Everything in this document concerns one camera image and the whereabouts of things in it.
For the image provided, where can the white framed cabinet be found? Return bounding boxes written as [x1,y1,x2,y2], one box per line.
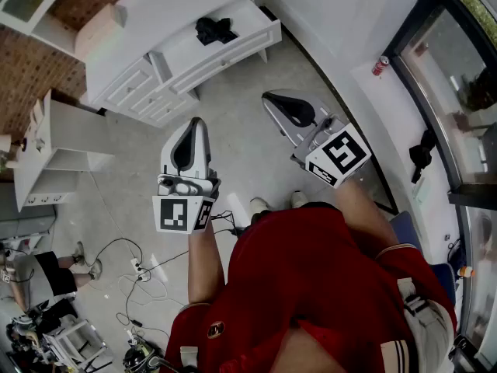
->
[0,0,81,56]

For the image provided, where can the white floor cable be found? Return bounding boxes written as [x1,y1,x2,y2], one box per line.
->
[115,273,169,328]

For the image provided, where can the person's right white shoe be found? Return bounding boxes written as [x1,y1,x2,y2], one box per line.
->
[290,190,311,210]

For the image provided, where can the person's left forearm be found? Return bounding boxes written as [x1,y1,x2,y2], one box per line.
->
[187,219,227,307]

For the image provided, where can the person's red shirt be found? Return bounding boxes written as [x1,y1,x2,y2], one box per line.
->
[161,204,459,373]

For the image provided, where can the person's white shoe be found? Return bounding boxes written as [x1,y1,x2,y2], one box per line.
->
[290,190,311,210]
[249,197,273,218]

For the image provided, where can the cardboard box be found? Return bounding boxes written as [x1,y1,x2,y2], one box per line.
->
[74,3,129,62]

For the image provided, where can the black floor cable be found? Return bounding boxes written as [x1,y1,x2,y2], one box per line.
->
[145,210,249,277]

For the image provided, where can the black framed window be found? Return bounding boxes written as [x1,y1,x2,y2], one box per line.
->
[381,0,497,210]

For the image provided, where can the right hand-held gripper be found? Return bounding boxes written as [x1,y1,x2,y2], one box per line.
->
[261,89,373,190]

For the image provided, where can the dark helmet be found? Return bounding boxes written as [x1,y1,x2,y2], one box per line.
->
[123,341,165,373]

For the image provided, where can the white furniture panel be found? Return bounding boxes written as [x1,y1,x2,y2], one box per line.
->
[83,0,283,129]

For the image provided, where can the beige shoulder strap pack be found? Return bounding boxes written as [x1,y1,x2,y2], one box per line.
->
[396,277,456,371]

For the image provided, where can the white shelf unit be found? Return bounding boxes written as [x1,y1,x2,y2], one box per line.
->
[12,89,116,214]

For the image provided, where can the white metal rack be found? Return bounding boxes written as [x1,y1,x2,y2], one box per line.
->
[40,318,114,373]

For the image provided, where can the grey cabinet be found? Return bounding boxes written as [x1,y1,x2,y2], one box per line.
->
[0,182,57,245]

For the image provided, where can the white power strip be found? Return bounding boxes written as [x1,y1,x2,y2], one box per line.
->
[130,257,151,284]

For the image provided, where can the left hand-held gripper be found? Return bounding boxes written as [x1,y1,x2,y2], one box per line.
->
[152,117,221,235]

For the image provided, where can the blue chair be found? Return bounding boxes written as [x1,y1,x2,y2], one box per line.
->
[389,211,457,303]

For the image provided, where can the red soda can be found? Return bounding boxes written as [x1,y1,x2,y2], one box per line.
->
[371,55,391,77]

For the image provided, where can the black cloth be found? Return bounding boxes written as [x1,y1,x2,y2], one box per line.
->
[408,129,438,185]

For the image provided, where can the person's right forearm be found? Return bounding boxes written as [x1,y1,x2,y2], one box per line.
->
[333,177,401,256]

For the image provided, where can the person's black shorts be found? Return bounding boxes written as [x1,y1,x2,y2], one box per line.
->
[250,201,339,227]

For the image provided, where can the person's left white shoe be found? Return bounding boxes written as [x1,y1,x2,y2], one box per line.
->
[249,197,273,218]

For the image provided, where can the white drawer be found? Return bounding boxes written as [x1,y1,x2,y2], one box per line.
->
[149,0,283,96]

